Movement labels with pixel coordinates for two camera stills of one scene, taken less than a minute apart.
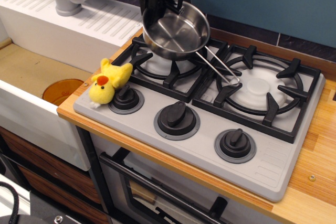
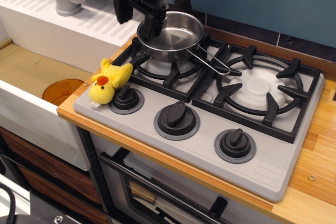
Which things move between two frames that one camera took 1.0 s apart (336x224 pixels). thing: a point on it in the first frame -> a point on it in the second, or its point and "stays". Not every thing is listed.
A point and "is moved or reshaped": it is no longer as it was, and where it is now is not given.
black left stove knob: (127, 100) stays
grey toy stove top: (259, 163) stays
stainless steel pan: (176, 36) is moved or reshaped
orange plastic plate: (60, 90) stays
